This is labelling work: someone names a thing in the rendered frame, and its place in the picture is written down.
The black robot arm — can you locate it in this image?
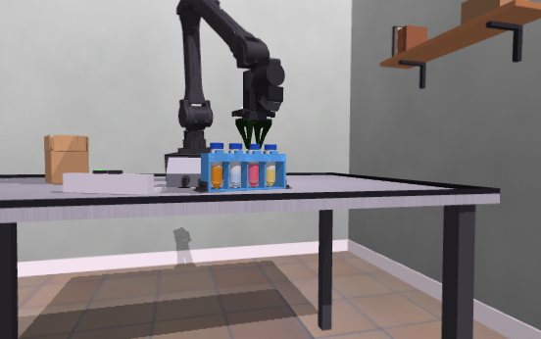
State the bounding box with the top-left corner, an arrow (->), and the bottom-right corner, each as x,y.
176,0 -> 285,154

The blue tube rack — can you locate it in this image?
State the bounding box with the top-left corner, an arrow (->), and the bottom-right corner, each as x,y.
201,150 -> 286,192

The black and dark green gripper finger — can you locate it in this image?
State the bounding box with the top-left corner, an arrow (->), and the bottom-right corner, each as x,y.
235,120 -> 254,149
254,121 -> 272,149

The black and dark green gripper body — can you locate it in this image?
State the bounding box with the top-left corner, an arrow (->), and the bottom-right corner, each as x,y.
232,109 -> 275,123

